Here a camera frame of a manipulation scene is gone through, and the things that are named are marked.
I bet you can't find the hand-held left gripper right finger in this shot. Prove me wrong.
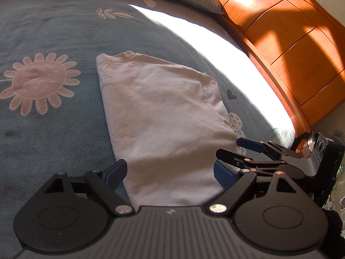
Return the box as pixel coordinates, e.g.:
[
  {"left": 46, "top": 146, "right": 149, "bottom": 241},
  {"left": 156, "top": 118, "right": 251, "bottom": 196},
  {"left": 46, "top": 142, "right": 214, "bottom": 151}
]
[{"left": 207, "top": 160, "right": 300, "bottom": 217}]

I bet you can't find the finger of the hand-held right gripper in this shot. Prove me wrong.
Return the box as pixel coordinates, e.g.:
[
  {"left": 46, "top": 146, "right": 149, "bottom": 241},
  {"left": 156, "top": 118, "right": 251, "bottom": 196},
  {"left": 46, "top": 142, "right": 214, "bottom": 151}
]
[
  {"left": 216, "top": 148, "right": 304, "bottom": 180},
  {"left": 237, "top": 137, "right": 313, "bottom": 160}
]

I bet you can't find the person's black fleece jacket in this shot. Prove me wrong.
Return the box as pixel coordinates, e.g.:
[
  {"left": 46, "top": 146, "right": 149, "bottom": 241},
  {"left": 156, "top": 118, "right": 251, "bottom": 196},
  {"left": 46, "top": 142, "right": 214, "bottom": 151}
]
[{"left": 322, "top": 208, "right": 345, "bottom": 239}]

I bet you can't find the white long-sleeve shirt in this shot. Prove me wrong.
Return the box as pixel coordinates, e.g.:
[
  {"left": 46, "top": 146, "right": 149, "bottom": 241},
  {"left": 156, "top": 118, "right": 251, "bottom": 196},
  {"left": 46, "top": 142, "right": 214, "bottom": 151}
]
[{"left": 96, "top": 51, "right": 242, "bottom": 207}]

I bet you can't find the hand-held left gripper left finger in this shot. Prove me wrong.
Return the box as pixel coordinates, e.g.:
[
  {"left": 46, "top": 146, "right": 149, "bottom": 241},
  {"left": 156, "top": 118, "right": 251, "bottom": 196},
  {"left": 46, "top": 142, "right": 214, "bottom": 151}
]
[{"left": 44, "top": 159, "right": 135, "bottom": 217}]

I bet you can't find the wooden headboard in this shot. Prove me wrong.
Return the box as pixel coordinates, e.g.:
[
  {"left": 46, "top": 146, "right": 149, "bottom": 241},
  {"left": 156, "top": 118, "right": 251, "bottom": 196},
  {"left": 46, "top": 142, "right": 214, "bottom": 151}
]
[{"left": 209, "top": 0, "right": 345, "bottom": 134}]

